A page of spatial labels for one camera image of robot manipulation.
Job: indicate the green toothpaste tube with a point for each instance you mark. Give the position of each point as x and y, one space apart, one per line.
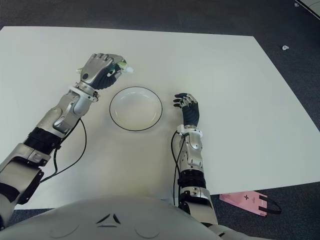
127 68

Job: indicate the white board with black edge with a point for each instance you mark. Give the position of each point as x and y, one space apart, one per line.
310 6

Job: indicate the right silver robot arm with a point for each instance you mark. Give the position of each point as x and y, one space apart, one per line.
193 155

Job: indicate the white plate with black rim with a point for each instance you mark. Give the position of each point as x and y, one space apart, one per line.
136 110

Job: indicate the grey robot torso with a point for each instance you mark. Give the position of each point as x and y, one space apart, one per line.
112 220

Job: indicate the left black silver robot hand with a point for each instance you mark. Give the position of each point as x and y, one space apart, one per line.
97 67

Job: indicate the small white floor object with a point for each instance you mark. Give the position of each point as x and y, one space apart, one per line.
285 47

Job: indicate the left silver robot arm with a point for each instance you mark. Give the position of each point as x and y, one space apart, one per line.
50 130

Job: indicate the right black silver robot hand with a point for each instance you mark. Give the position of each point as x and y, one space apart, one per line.
191 112

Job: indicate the pink paper bag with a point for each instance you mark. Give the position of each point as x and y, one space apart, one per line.
245 200

